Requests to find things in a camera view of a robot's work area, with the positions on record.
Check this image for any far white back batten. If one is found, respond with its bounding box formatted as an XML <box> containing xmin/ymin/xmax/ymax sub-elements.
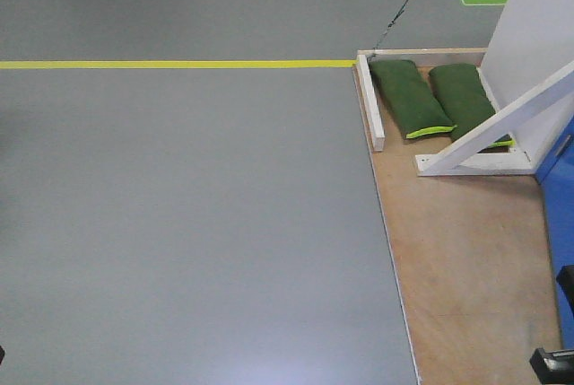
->
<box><xmin>357</xmin><ymin>48</ymin><xmax>487</xmax><ymax>66</ymax></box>

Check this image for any far white wooden brace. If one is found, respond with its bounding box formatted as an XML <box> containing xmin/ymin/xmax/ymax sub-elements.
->
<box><xmin>415</xmin><ymin>63</ymin><xmax>573</xmax><ymax>177</ymax></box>

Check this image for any black robot part lower right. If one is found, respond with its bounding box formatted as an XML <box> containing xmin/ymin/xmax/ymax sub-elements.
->
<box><xmin>529</xmin><ymin>347</ymin><xmax>573</xmax><ymax>384</ymax></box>

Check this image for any white wall panel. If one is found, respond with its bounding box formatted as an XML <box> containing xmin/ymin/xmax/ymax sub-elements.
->
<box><xmin>475</xmin><ymin>0</ymin><xmax>574</xmax><ymax>163</ymax></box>

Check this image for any black robot part right edge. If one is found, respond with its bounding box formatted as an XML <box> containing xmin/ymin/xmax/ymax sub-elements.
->
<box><xmin>556</xmin><ymin>265</ymin><xmax>574</xmax><ymax>312</ymax></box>

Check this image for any blue door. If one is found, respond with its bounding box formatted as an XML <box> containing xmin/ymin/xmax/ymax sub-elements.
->
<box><xmin>535</xmin><ymin>122</ymin><xmax>573</xmax><ymax>348</ymax></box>

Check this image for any left green sandbag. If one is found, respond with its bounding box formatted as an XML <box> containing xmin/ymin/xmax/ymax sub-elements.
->
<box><xmin>369</xmin><ymin>59</ymin><xmax>457</xmax><ymax>140</ymax></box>

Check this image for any far dark guy rope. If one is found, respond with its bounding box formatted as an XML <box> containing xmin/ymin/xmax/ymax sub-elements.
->
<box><xmin>368</xmin><ymin>0</ymin><xmax>443</xmax><ymax>63</ymax></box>

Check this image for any plywood base platform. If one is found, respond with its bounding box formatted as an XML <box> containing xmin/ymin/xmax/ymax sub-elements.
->
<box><xmin>371</xmin><ymin>89</ymin><xmax>561</xmax><ymax>384</ymax></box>

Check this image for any right green sandbag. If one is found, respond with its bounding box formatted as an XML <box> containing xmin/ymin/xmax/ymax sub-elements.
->
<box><xmin>429</xmin><ymin>63</ymin><xmax>495</xmax><ymax>142</ymax></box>

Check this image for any green sandbag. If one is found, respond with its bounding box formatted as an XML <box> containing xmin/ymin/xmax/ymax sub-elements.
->
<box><xmin>369</xmin><ymin>59</ymin><xmax>457</xmax><ymax>140</ymax></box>
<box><xmin>429</xmin><ymin>63</ymin><xmax>495</xmax><ymax>142</ymax></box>

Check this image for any far white edge batten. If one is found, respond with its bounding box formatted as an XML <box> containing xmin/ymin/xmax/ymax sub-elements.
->
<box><xmin>355</xmin><ymin>52</ymin><xmax>386</xmax><ymax>153</ymax></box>

